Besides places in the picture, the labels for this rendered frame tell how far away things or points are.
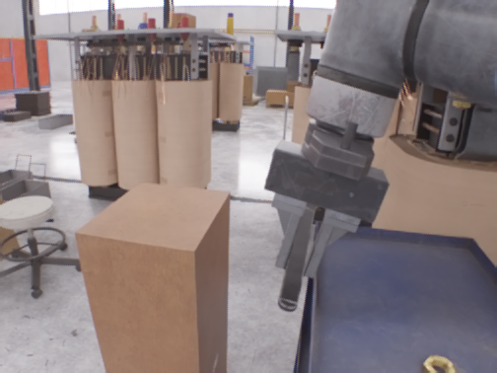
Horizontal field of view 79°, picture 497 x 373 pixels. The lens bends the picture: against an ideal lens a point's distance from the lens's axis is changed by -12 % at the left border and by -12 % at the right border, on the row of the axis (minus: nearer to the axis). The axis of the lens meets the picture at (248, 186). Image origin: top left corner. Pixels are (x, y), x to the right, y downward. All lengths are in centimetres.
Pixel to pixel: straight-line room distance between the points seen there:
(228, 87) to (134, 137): 374
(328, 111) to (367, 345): 41
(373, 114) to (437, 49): 9
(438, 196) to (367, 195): 68
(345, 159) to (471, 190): 79
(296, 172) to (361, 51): 14
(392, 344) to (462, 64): 47
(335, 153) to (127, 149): 275
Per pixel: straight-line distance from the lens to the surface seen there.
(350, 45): 34
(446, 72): 31
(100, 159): 320
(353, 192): 38
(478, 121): 106
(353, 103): 33
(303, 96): 258
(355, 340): 62
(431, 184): 104
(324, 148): 29
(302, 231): 53
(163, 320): 89
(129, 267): 83
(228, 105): 647
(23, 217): 218
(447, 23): 31
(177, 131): 276
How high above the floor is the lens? 130
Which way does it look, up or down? 20 degrees down
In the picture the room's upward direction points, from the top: 3 degrees clockwise
